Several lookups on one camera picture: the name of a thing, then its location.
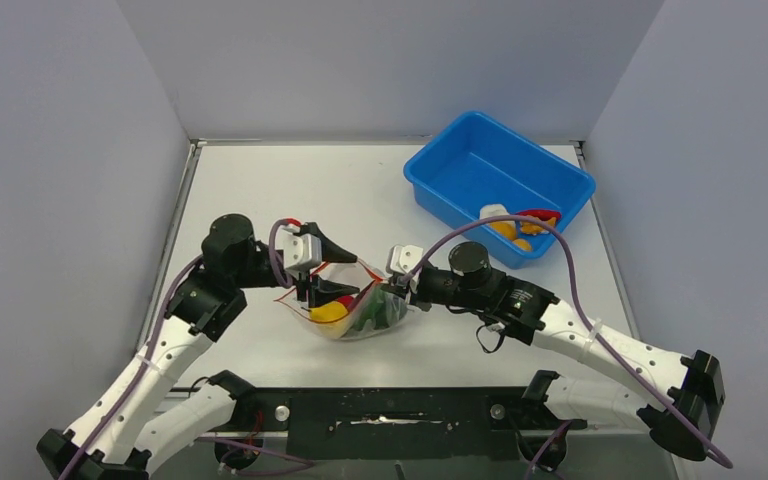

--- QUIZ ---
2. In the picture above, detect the yellow toy pepper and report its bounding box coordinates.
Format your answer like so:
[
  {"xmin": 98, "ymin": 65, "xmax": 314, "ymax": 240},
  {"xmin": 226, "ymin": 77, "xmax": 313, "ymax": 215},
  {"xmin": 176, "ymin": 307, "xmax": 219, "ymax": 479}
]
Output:
[{"xmin": 309, "ymin": 301, "xmax": 349, "ymax": 325}]

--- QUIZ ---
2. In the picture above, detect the green toy cucumber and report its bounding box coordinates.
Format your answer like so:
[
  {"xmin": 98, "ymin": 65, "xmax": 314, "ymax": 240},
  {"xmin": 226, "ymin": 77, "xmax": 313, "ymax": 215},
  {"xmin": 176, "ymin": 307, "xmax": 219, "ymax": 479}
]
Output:
[{"xmin": 351, "ymin": 287, "xmax": 407, "ymax": 333}]

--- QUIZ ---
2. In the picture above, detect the clear zip top bag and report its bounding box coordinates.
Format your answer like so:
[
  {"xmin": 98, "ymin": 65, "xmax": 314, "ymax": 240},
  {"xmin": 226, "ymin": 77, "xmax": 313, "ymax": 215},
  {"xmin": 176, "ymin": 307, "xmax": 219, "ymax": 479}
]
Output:
[{"xmin": 274, "ymin": 260, "xmax": 408, "ymax": 341}]

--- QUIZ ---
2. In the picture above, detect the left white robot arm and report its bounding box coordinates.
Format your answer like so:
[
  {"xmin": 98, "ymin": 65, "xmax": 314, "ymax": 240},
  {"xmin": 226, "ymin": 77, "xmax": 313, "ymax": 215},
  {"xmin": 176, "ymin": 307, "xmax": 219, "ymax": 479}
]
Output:
[{"xmin": 37, "ymin": 214, "xmax": 358, "ymax": 479}]

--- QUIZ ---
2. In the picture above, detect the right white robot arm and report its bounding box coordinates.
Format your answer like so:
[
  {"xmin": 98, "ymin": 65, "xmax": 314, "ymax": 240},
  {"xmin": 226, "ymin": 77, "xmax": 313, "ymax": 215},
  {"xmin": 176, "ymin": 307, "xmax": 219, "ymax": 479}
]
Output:
[{"xmin": 386, "ymin": 242, "xmax": 733, "ymax": 468}]

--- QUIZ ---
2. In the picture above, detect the small orange toy fruit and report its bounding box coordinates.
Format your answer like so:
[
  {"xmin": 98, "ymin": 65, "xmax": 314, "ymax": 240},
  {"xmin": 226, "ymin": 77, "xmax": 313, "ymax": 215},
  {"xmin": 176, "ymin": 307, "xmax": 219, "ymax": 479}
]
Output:
[{"xmin": 512, "ymin": 238, "xmax": 533, "ymax": 252}]

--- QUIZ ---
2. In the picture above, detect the orange fried toy piece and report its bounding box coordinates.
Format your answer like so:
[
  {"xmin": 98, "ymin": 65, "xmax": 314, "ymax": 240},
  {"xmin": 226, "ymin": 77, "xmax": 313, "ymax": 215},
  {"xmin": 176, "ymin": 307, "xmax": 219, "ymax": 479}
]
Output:
[{"xmin": 519, "ymin": 219, "xmax": 556, "ymax": 236}]

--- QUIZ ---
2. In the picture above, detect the blue plastic bin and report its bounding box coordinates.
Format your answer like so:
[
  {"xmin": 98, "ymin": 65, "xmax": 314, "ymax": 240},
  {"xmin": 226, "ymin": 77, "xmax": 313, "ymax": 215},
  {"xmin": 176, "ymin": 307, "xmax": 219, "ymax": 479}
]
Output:
[{"xmin": 403, "ymin": 111, "xmax": 596, "ymax": 231}]

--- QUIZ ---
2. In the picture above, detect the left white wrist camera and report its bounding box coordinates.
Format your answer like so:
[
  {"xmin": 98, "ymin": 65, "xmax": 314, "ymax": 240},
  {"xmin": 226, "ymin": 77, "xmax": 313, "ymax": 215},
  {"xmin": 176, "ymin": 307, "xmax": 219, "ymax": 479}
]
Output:
[{"xmin": 282, "ymin": 233, "xmax": 323, "ymax": 274}]

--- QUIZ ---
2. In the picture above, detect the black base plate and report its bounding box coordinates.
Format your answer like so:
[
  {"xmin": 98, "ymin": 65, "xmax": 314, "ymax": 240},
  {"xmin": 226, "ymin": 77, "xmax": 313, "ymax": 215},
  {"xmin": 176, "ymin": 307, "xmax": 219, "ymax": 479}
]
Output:
[{"xmin": 215, "ymin": 387, "xmax": 562, "ymax": 461}]

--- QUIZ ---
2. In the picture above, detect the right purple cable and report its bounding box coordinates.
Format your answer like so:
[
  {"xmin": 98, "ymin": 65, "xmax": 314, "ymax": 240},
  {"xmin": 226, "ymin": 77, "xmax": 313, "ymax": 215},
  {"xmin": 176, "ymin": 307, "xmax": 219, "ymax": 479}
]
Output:
[{"xmin": 403, "ymin": 214, "xmax": 735, "ymax": 470}]

